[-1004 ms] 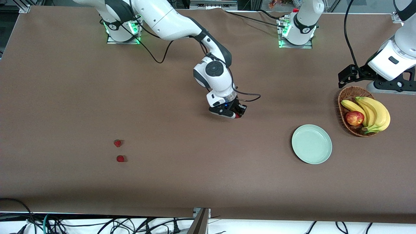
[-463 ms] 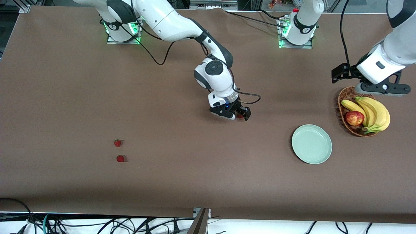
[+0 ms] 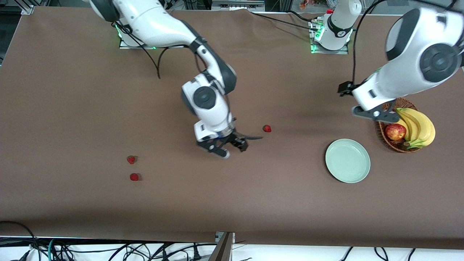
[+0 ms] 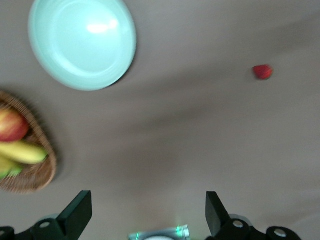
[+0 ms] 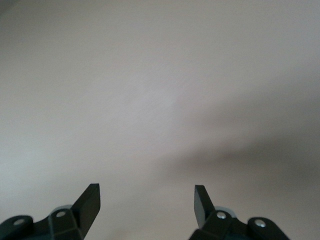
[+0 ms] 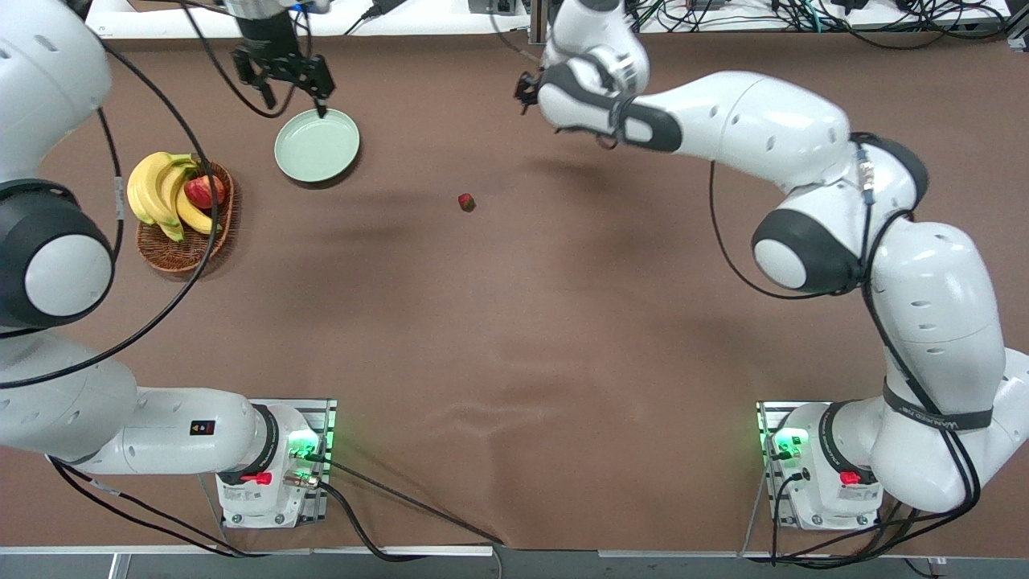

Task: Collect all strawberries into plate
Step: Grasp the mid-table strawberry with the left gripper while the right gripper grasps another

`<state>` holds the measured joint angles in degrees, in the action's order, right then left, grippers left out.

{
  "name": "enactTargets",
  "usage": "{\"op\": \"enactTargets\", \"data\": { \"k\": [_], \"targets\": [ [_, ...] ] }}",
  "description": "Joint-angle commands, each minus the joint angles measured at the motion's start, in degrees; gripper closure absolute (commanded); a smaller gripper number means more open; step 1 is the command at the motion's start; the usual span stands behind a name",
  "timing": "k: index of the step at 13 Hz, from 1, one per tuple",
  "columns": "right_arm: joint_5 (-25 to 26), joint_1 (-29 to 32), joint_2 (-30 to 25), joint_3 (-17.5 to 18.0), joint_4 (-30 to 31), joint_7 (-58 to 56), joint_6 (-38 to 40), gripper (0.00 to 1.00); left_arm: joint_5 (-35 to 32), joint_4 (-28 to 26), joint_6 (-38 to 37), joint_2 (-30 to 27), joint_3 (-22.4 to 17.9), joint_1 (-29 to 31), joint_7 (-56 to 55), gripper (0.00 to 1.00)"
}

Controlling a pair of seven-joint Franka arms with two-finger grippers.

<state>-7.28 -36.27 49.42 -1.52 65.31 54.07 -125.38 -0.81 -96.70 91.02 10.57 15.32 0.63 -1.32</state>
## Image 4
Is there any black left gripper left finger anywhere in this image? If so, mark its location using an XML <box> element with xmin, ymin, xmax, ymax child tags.
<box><xmin>15</xmin><ymin>190</ymin><xmax>93</xmax><ymax>240</ymax></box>

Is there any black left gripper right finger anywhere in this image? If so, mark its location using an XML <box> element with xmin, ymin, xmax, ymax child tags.
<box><xmin>205</xmin><ymin>191</ymin><xmax>266</xmax><ymax>240</ymax></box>

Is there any red strawberry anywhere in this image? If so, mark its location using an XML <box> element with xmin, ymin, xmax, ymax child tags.
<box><xmin>252</xmin><ymin>64</ymin><xmax>274</xmax><ymax>81</ymax></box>

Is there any pale green round plate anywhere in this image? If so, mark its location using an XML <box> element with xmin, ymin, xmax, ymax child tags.
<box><xmin>27</xmin><ymin>0</ymin><xmax>138</xmax><ymax>92</ymax></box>

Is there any brown wicker basket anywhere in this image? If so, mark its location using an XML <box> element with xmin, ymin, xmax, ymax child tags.
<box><xmin>0</xmin><ymin>90</ymin><xmax>58</xmax><ymax>193</ymax></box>

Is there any small yellow banana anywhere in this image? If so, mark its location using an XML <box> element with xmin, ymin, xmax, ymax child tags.
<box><xmin>0</xmin><ymin>141</ymin><xmax>49</xmax><ymax>165</ymax></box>

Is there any brown table cover sheet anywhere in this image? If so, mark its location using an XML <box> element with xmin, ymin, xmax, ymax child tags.
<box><xmin>0</xmin><ymin>0</ymin><xmax>320</xmax><ymax>240</ymax></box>

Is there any red apple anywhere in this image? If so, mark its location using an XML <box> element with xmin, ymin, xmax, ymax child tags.
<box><xmin>0</xmin><ymin>107</ymin><xmax>31</xmax><ymax>143</ymax></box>

